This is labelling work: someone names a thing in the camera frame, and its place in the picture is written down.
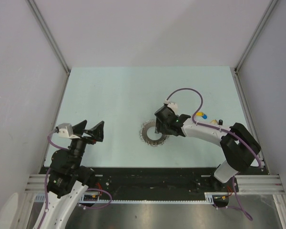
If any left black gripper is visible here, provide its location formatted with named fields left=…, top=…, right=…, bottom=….
left=69, top=119, right=104, bottom=169

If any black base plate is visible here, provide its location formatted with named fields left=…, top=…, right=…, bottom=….
left=39, top=167, right=269, bottom=201

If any aluminium frame post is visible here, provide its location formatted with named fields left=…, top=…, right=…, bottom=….
left=233, top=0, right=283, bottom=72
left=26, top=0, right=71, bottom=73

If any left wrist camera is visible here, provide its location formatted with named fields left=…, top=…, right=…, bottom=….
left=56, top=123, right=80, bottom=139

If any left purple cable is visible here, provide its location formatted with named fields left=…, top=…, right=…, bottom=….
left=37, top=128, right=112, bottom=229

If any yellow key tag key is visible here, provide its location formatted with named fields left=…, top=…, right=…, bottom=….
left=196, top=112, right=205, bottom=117

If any metal disc with keyrings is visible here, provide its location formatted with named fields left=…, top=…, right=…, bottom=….
left=139, top=119, right=169, bottom=147

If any left aluminium frame post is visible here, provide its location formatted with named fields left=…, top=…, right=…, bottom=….
left=26, top=0, right=71, bottom=73

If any white slotted cable duct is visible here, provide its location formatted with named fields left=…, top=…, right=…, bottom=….
left=34, top=192, right=216, bottom=207

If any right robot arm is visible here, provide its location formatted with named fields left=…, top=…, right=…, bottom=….
left=154, top=104, right=261, bottom=191

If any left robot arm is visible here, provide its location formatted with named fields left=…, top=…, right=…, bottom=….
left=34, top=120, right=104, bottom=229

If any right aluminium frame post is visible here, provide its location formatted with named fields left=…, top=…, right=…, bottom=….
left=233, top=0, right=283, bottom=72

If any aluminium front rail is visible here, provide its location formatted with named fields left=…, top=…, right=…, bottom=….
left=24, top=174, right=285, bottom=195

